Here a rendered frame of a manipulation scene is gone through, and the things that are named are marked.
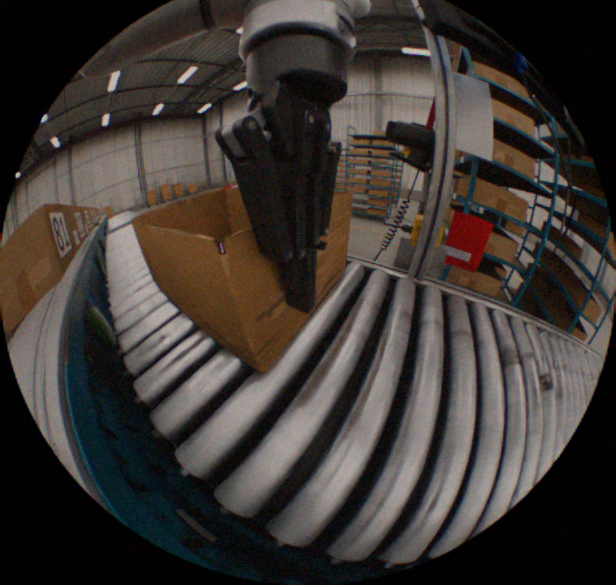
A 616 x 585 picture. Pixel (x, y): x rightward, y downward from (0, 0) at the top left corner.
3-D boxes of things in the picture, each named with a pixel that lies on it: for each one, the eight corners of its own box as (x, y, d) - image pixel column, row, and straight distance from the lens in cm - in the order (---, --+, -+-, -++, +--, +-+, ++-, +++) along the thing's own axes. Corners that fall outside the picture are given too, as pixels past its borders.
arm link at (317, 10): (367, 32, 23) (371, 74, 20) (286, 49, 27) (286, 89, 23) (319, -23, 18) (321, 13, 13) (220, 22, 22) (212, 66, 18)
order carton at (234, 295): (346, 268, 42) (354, 192, 36) (262, 376, 24) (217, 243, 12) (233, 239, 64) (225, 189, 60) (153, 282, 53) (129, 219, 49)
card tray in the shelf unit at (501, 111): (462, 132, 135) (462, 117, 138) (506, 148, 144) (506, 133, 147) (479, 112, 98) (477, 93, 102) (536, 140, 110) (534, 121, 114)
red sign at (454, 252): (474, 272, 52) (492, 223, 49) (474, 274, 51) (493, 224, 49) (416, 253, 48) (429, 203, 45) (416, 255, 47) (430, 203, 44)
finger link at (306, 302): (313, 252, 16) (308, 256, 15) (312, 310, 20) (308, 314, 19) (286, 245, 17) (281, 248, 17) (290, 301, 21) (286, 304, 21)
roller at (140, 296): (259, 243, 65) (253, 231, 66) (114, 331, 52) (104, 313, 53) (252, 247, 69) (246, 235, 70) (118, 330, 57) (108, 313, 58)
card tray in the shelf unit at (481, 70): (460, 103, 142) (459, 90, 146) (503, 119, 150) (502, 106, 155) (474, 75, 107) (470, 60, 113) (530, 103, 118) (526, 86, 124)
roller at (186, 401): (332, 271, 51) (346, 266, 49) (166, 437, 34) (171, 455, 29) (324, 256, 50) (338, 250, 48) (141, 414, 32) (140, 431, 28)
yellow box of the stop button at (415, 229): (433, 243, 55) (440, 219, 53) (436, 255, 47) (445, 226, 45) (385, 230, 55) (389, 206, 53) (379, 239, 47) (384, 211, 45)
